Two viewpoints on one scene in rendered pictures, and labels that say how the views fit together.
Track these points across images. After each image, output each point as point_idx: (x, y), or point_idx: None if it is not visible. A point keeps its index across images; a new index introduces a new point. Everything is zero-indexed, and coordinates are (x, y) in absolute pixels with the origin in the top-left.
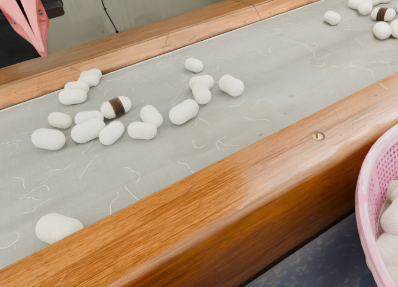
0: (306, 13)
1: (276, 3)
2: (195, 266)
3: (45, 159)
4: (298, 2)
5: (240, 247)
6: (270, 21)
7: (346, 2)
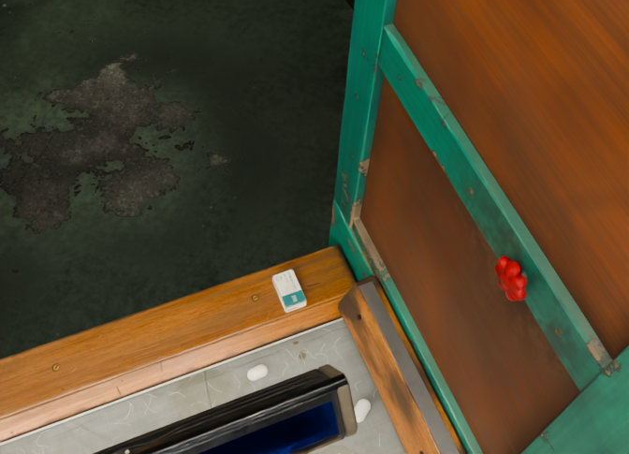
0: (55, 446)
1: (25, 417)
2: None
3: None
4: (61, 413)
5: None
6: (4, 450)
7: (118, 435)
